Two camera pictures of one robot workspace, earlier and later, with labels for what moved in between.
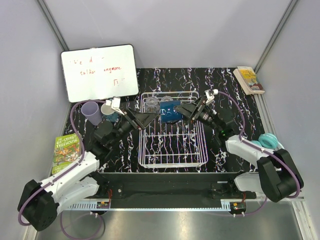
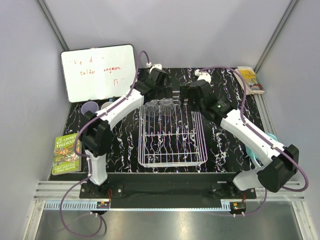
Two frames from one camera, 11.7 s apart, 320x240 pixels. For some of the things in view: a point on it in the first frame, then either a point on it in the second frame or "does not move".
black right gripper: x=187 y=109 to x=185 y=93
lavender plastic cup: x=91 y=111 does not move
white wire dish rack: x=179 y=144 does not move
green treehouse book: x=67 y=149 does not move
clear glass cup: x=152 y=105 does not move
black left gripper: x=138 y=120 to x=166 y=92
